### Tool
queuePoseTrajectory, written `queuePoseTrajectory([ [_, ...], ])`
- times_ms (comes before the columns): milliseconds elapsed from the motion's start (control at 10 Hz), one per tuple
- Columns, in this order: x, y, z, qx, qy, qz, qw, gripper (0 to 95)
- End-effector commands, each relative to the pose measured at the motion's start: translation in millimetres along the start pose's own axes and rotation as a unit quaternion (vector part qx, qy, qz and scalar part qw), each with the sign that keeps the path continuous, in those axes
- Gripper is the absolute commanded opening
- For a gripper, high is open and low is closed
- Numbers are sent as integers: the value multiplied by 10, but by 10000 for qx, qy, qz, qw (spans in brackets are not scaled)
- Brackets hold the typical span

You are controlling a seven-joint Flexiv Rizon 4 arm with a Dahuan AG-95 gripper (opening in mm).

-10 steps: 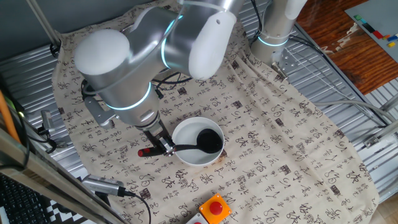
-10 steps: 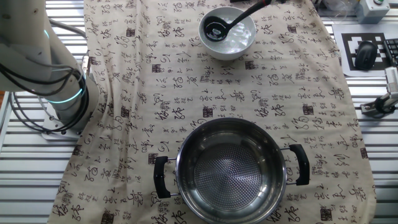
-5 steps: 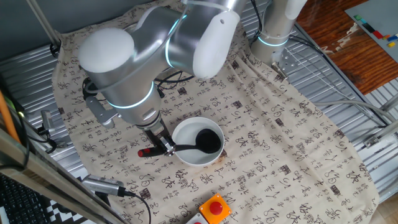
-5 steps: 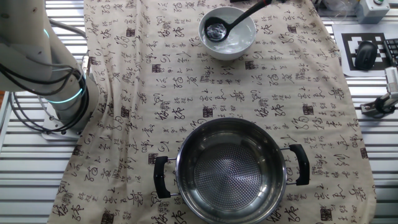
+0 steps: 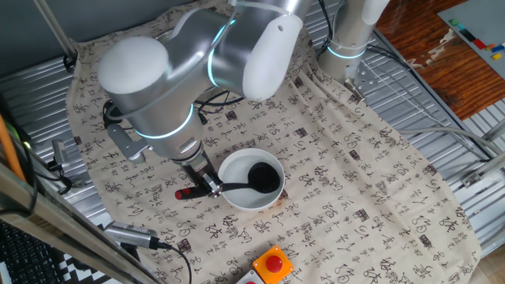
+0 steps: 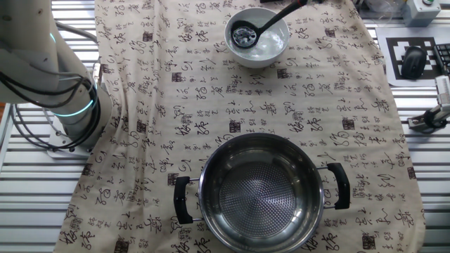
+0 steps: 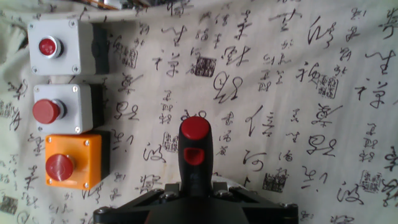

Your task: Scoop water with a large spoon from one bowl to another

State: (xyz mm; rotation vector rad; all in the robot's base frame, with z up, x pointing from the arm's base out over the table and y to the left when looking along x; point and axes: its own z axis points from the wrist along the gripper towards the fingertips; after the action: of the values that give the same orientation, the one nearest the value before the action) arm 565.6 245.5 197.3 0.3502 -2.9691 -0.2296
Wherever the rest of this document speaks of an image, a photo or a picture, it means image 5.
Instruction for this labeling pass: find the black keyboard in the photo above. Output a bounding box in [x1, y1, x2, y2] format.
[0, 220, 66, 284]

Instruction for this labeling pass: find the white round bowl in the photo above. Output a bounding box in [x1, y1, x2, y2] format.
[216, 148, 286, 211]

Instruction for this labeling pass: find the black ladle with red accents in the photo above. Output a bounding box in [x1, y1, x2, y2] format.
[174, 161, 282, 201]

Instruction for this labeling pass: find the black camera cable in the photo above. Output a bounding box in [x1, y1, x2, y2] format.
[157, 241, 193, 284]

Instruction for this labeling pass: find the grey metal pole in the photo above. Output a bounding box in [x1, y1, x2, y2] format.
[32, 0, 79, 60]

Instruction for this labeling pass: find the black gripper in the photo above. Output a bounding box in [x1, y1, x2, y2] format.
[181, 153, 224, 199]

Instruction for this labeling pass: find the small silver camera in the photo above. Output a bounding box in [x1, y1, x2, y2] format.
[51, 140, 71, 171]

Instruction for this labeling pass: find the grey board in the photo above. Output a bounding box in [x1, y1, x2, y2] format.
[436, 0, 505, 80]

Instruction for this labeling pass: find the black white marker board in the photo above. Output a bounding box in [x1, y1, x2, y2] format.
[0, 212, 119, 284]

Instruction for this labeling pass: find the large silver camera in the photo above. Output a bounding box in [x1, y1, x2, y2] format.
[103, 220, 161, 250]

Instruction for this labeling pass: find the aluminium profile rail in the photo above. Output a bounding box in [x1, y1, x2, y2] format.
[480, 118, 505, 144]
[460, 151, 505, 189]

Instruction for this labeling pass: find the black arm base cable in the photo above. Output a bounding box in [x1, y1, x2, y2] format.
[317, 0, 335, 54]

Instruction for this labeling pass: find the brown wooden desk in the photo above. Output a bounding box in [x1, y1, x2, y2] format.
[374, 0, 505, 121]

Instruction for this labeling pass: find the aluminium frame bar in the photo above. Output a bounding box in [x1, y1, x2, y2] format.
[0, 159, 163, 284]

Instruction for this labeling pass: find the beige calligraphy print cloth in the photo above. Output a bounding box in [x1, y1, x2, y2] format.
[65, 0, 483, 284]

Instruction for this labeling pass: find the orange pole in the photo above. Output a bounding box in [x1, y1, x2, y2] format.
[0, 114, 27, 182]

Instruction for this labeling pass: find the white box with red button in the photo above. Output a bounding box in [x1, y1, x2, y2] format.
[235, 269, 266, 284]

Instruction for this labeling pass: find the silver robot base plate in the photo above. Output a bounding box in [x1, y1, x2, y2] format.
[342, 58, 380, 106]

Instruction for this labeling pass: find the black pole clamp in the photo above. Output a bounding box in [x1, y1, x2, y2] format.
[62, 53, 79, 74]

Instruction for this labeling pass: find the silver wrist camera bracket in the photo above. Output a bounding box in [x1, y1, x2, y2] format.
[106, 122, 152, 165]

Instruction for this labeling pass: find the orange emergency stop button box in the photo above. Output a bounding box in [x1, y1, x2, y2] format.
[252, 244, 295, 284]

